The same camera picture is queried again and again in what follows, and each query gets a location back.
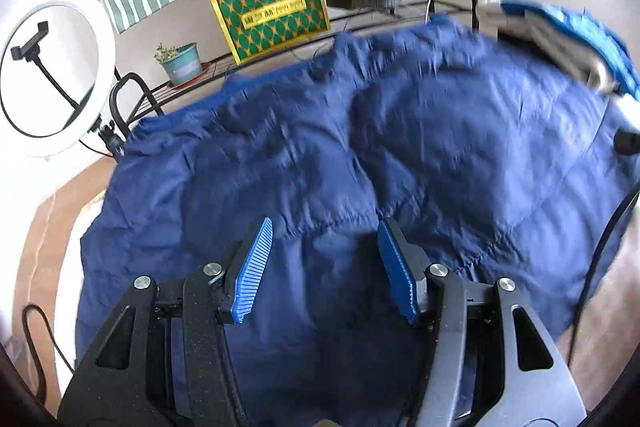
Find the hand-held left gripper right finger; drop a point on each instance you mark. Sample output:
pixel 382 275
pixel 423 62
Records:
pixel 397 267

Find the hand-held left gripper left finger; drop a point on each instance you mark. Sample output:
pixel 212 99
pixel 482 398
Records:
pixel 252 272

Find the navy puffer jacket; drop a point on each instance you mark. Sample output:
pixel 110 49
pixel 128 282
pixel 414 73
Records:
pixel 325 147

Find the bed with patterned sheet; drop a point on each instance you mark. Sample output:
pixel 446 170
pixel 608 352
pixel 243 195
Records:
pixel 610 302

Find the potted plant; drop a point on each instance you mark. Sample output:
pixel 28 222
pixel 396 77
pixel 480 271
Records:
pixel 182 67

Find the yellow and green box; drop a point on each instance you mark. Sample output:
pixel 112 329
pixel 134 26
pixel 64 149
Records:
pixel 270 17

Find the blue and white jacket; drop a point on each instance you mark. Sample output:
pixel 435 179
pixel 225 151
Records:
pixel 575 27

